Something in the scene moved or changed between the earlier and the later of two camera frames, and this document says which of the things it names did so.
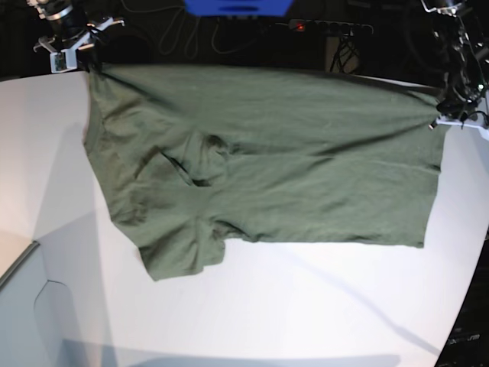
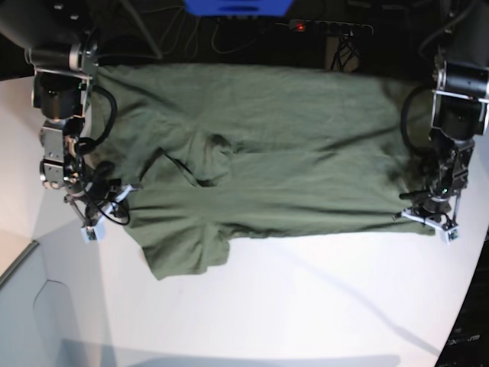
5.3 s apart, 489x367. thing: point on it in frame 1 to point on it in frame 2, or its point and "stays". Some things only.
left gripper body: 65,50 to 101,198
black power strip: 331,27 stays
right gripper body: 466,119 to 439,207
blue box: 237,8 stays
